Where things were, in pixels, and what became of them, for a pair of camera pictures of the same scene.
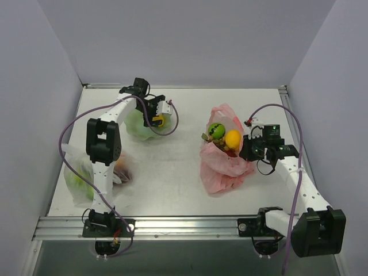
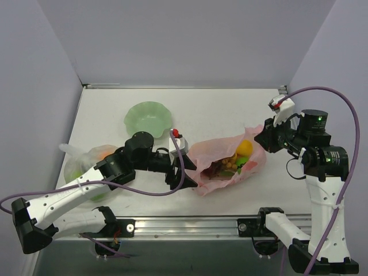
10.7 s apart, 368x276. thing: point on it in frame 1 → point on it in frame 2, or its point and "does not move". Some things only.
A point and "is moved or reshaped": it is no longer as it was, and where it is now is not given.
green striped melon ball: x=217 y=130 → x=240 y=161
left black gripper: x=152 y=119 → x=173 y=171
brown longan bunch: x=219 y=142 → x=229 y=165
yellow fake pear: x=233 y=138 → x=234 y=158
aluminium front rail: x=168 y=227 does not move
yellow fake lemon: x=160 y=117 is moved or reshaped
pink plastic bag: x=219 y=172 is moved or reshaped
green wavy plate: x=135 y=125 does not move
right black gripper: x=247 y=150 → x=267 y=137
